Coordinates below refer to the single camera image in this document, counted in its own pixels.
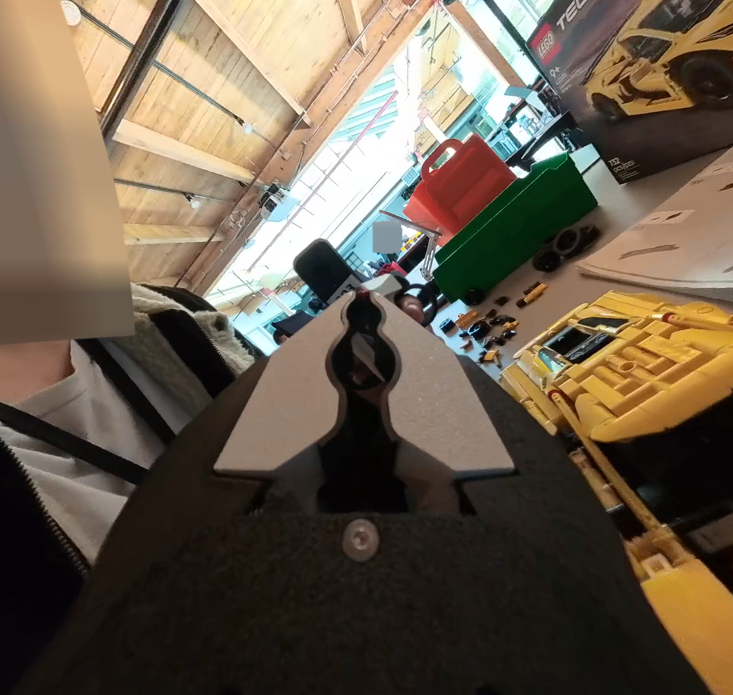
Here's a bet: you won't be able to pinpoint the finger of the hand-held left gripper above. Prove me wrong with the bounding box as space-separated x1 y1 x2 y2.
350 333 386 381
361 274 408 301

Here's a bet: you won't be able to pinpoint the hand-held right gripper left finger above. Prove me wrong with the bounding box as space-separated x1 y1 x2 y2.
213 293 360 500

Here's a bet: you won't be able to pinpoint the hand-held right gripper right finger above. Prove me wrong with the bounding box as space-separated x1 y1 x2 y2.
371 293 515 498

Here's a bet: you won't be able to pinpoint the yellow brick car model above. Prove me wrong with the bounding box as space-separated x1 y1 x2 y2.
498 291 733 695

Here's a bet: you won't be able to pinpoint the grey ceiling device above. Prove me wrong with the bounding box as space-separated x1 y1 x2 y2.
258 182 295 220

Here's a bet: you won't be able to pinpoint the pile of small black yellow pieces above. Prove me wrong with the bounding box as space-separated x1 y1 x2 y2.
438 283 547 369

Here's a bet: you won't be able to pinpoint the black fleece-lined jacket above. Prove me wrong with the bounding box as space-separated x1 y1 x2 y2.
0 283 255 695

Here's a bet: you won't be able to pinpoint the red plastic bin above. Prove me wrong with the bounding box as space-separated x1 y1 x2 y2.
402 134 519 238

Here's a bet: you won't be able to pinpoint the green plastic bin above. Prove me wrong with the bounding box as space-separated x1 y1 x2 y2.
432 152 599 306

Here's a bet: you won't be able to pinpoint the white shirt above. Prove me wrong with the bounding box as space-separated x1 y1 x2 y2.
0 340 190 564

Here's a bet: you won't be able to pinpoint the car set box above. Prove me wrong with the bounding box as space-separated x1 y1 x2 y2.
526 0 733 183

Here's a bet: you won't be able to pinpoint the open instruction booklet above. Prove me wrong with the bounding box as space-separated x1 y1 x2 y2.
575 148 733 301

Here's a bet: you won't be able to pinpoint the white lattice bracket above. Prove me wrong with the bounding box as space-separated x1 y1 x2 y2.
421 231 443 282

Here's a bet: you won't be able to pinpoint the black chest harness straps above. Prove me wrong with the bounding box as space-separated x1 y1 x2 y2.
0 340 173 487

